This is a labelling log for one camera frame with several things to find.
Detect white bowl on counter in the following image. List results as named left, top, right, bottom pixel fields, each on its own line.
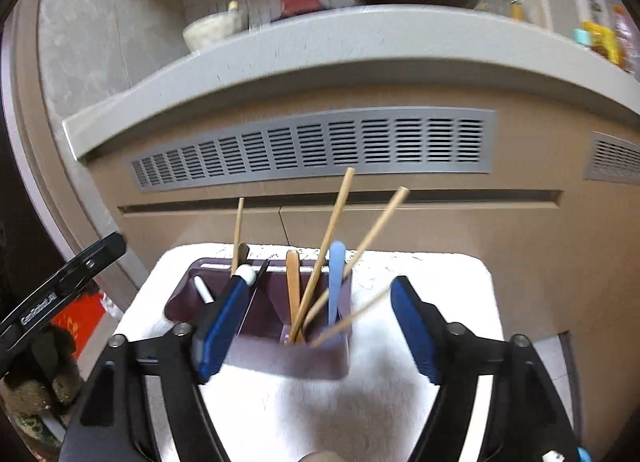
left=182, top=12, right=249, bottom=51

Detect red packet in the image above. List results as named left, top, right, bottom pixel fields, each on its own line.
left=50, top=291, right=118, bottom=358

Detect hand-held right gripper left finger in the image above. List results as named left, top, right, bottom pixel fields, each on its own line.
left=57, top=274, right=258, bottom=462

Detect yellow packet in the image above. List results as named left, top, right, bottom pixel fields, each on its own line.
left=580, top=22, right=626, bottom=67

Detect short grey vent grille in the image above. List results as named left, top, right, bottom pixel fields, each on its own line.
left=582, top=131, right=640, bottom=186

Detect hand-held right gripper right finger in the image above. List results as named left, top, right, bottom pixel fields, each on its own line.
left=390, top=276, right=581, bottom=462

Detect purple plastic utensil holder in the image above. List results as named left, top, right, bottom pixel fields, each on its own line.
left=164, top=257, right=353, bottom=382

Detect person's left hand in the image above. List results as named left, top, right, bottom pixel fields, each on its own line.
left=0, top=324, right=86, bottom=448

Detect white lace mat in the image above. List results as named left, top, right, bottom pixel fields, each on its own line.
left=115, top=243, right=505, bottom=462

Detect white plastic spoon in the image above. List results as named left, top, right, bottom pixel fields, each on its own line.
left=192, top=276, right=216, bottom=303

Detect beige kitchen cabinet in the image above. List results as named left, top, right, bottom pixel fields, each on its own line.
left=15, top=76, right=640, bottom=462

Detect wooden chopstick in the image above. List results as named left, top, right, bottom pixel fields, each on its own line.
left=289, top=168, right=356, bottom=343
left=307, top=287, right=393, bottom=348
left=230, top=198, right=246, bottom=277
left=302, top=187, right=411, bottom=325

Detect blue plastic spoon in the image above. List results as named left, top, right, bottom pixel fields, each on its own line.
left=327, top=241, right=347, bottom=325

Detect long grey vent grille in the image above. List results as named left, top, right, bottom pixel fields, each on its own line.
left=131, top=108, right=498, bottom=191

